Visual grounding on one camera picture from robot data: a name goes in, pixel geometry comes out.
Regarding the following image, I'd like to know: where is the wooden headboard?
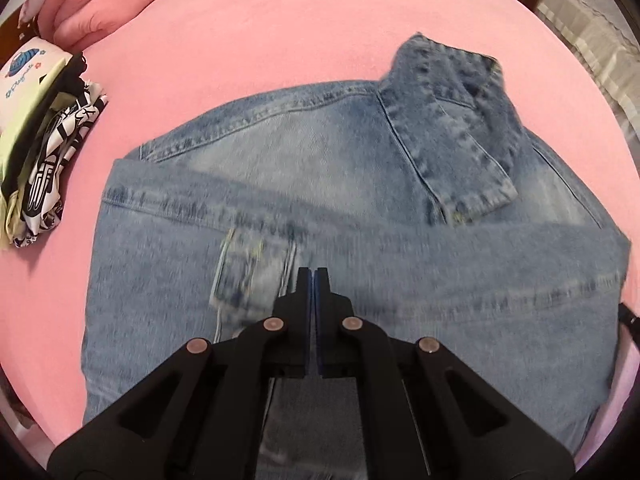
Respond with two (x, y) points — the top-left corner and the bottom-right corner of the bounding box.
(0, 10), (23, 58)

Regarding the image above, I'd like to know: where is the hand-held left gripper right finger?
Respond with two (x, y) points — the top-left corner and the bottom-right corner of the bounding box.
(312, 266), (576, 480)

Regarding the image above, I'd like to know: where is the white printed cushion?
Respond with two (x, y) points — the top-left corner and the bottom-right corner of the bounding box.
(0, 36), (71, 111)

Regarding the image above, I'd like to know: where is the black and white printed garment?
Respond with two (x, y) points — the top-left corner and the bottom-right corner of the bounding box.
(2, 55), (110, 251)

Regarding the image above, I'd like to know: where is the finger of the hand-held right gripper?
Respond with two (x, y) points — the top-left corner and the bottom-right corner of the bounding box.
(618, 302), (640, 346)

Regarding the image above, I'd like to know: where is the pink bed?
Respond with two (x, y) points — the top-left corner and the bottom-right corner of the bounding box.
(0, 0), (640, 476)

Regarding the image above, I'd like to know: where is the blue denim jacket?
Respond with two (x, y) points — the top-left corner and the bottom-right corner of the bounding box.
(80, 32), (632, 480)

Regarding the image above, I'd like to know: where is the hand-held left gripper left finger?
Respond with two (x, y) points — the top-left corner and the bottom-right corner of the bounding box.
(47, 266), (315, 480)

